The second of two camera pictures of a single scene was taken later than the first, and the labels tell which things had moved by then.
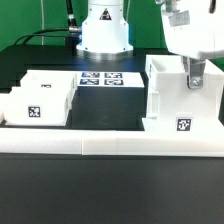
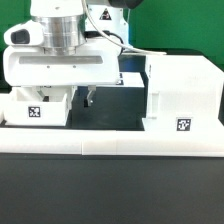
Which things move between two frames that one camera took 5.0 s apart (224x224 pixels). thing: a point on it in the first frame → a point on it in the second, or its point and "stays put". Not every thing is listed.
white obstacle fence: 112,142 stays put
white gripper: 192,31 → 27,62
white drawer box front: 39,105 stays put
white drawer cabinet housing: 174,106 stays put
